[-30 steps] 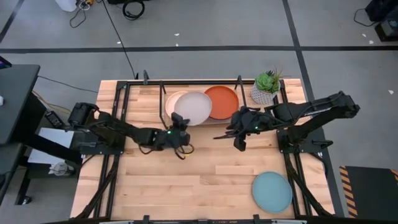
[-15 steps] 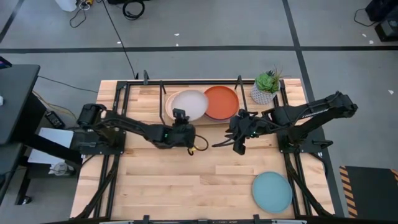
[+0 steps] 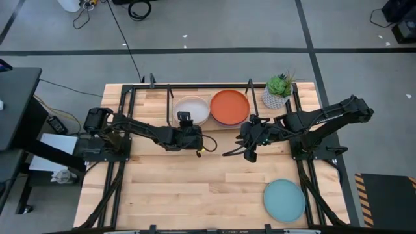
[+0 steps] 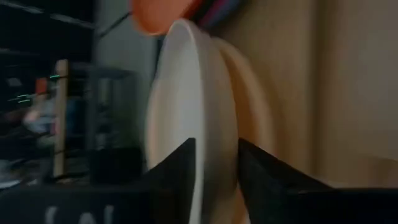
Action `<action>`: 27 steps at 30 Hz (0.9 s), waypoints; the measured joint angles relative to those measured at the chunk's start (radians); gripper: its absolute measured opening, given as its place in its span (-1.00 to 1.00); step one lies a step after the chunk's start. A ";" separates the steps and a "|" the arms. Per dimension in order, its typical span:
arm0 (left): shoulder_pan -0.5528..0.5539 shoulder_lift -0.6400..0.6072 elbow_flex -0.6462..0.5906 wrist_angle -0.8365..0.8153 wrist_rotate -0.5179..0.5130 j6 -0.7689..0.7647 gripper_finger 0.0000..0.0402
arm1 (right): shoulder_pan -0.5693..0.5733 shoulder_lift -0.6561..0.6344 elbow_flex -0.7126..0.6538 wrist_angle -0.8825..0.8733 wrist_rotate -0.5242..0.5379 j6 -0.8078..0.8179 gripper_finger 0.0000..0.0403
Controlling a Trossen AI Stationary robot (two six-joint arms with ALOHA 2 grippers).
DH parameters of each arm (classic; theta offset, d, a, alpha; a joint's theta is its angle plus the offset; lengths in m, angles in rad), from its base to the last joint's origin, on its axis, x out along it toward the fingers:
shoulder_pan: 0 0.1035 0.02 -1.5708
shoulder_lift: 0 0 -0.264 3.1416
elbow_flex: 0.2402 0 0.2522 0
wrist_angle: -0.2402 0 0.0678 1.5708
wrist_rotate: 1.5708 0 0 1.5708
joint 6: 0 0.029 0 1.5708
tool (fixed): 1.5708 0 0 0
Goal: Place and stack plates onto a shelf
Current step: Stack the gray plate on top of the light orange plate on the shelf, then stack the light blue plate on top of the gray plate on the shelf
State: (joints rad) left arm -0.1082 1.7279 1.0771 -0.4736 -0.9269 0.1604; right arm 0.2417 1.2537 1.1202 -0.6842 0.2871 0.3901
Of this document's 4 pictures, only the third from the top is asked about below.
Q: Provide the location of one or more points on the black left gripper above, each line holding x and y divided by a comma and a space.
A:
188, 138

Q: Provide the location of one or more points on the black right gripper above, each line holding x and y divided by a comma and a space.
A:
258, 135

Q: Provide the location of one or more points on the grey round plate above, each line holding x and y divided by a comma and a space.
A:
195, 107

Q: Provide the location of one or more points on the orange-red round plate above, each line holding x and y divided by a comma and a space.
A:
229, 107

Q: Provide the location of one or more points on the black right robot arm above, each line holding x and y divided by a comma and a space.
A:
325, 118

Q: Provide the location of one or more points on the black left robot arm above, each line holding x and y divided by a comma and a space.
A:
143, 128

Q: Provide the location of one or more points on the green succulent in white pot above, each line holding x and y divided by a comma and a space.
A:
276, 94

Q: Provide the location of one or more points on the light teal round plate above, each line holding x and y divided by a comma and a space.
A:
284, 201

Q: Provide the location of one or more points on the black power adapter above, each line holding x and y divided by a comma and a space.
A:
58, 125

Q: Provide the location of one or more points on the crumpled clear plastic bag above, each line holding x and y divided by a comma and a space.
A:
63, 177

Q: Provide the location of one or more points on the black mat with hazard stripes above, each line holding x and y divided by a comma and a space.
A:
390, 201

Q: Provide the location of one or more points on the white flat box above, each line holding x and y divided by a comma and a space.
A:
42, 165

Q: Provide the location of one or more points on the black desk top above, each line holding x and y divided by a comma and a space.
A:
16, 104

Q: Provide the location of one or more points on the white bucket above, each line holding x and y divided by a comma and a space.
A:
69, 5

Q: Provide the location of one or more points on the black equipment case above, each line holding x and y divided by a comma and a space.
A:
406, 32

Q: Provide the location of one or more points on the black bag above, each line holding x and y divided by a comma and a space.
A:
396, 9

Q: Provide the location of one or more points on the blue object on desk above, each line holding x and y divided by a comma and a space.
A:
5, 66

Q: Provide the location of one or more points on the black metal table frame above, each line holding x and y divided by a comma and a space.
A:
195, 86

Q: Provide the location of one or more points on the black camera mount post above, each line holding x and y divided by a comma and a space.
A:
152, 81

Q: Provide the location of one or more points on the black desk leg frame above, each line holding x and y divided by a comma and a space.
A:
31, 130

